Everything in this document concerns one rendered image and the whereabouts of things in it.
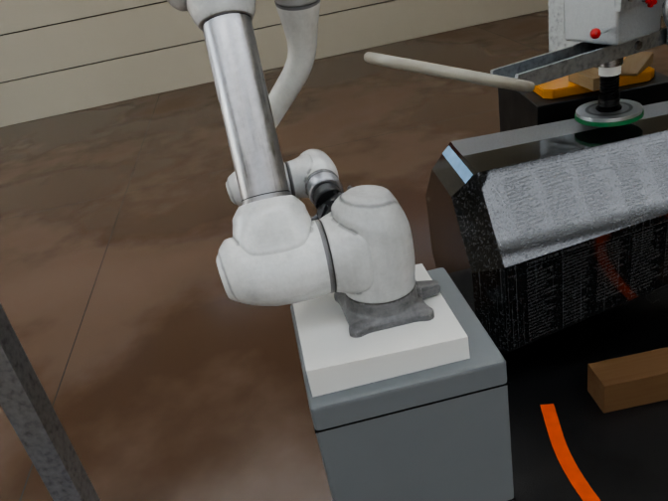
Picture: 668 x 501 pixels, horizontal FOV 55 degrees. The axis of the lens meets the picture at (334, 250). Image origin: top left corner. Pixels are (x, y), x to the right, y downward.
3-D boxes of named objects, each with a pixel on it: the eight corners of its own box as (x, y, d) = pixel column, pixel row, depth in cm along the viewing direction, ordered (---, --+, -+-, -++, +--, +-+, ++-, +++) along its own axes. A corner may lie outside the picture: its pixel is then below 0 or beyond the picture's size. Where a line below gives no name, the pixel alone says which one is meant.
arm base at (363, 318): (454, 314, 133) (452, 291, 130) (351, 339, 130) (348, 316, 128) (424, 274, 149) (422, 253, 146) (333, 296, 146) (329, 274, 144)
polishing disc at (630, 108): (656, 112, 212) (656, 108, 212) (596, 126, 210) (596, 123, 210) (618, 97, 231) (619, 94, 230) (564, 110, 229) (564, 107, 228)
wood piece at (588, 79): (568, 81, 281) (568, 70, 279) (588, 76, 282) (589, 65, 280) (593, 90, 263) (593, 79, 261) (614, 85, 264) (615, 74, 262)
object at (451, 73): (458, 78, 215) (460, 69, 214) (571, 99, 176) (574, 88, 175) (332, 56, 191) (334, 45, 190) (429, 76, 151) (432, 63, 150)
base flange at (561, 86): (510, 75, 319) (510, 65, 317) (608, 56, 318) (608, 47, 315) (545, 100, 276) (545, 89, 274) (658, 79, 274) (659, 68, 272)
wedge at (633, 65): (629, 63, 289) (629, 52, 287) (652, 63, 283) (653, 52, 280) (612, 76, 277) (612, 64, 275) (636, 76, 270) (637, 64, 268)
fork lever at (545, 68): (634, 37, 228) (635, 22, 225) (684, 41, 212) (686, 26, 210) (482, 84, 203) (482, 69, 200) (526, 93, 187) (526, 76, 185)
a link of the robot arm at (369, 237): (427, 294, 130) (418, 195, 121) (341, 314, 128) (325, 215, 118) (404, 259, 145) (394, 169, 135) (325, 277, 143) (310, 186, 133)
